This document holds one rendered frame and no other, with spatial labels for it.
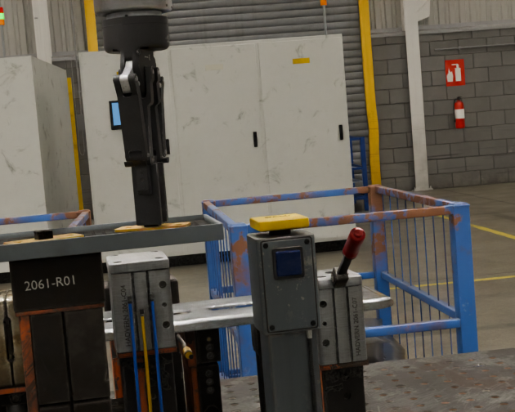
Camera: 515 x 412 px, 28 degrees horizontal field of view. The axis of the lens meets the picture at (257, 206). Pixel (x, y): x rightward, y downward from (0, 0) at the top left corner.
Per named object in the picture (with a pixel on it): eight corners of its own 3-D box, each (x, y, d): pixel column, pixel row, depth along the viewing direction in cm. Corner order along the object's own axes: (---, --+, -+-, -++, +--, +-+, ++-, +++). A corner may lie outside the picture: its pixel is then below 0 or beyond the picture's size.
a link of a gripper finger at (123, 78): (145, 51, 117) (132, 43, 111) (148, 96, 116) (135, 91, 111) (125, 53, 117) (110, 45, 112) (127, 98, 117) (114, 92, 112)
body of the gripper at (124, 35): (156, 10, 112) (163, 95, 113) (175, 16, 121) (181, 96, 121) (91, 16, 114) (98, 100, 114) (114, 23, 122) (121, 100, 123)
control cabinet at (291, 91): (99, 275, 927) (73, 1, 906) (100, 266, 980) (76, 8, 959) (358, 249, 955) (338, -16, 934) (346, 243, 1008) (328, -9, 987)
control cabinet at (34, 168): (35, 251, 1157) (13, 33, 1137) (82, 247, 1160) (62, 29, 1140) (-7, 284, 919) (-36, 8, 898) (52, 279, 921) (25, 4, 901)
